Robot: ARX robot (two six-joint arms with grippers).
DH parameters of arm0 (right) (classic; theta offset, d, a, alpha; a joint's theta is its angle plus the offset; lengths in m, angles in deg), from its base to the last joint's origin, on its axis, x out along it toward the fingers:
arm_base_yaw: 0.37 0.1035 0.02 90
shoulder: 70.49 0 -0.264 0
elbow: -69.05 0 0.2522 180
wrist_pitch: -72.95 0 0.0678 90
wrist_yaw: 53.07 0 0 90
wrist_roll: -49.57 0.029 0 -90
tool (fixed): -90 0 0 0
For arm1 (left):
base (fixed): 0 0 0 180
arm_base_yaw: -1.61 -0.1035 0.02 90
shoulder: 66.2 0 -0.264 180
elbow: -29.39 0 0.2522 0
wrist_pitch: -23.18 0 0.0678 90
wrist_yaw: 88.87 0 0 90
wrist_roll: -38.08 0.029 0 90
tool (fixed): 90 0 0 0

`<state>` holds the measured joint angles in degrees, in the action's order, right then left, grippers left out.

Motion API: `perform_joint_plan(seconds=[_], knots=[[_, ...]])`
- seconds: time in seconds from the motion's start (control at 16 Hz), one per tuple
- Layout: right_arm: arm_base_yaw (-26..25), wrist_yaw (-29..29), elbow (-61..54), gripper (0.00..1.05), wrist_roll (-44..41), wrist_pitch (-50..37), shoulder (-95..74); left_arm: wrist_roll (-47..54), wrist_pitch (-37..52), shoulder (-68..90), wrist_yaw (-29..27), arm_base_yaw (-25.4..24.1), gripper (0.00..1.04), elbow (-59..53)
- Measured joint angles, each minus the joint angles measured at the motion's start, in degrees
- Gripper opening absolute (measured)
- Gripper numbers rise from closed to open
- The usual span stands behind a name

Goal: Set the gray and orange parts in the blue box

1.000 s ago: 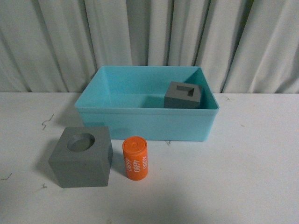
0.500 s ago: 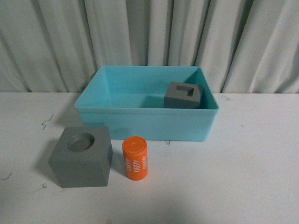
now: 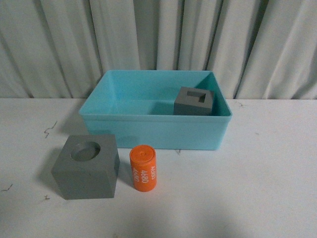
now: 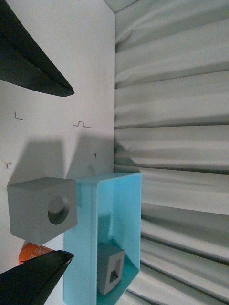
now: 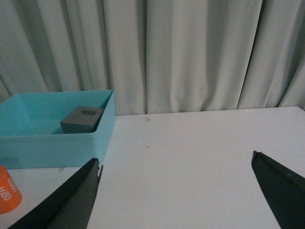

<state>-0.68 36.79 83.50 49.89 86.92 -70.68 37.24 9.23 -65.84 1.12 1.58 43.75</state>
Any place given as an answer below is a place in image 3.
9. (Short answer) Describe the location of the orange cylinder with white numbers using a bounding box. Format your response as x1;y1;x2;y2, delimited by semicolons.
129;145;157;192

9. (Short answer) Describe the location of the gray block with round hole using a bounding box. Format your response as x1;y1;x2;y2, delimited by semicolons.
51;134;120;200

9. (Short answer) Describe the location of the light blue plastic box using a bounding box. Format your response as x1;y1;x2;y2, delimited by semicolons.
79;70;232;150

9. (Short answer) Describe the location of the white pleated curtain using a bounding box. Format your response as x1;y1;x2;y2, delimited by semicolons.
0;0;317;99

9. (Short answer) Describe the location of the gray block with L slot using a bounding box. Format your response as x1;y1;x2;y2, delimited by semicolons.
173;87;214;116

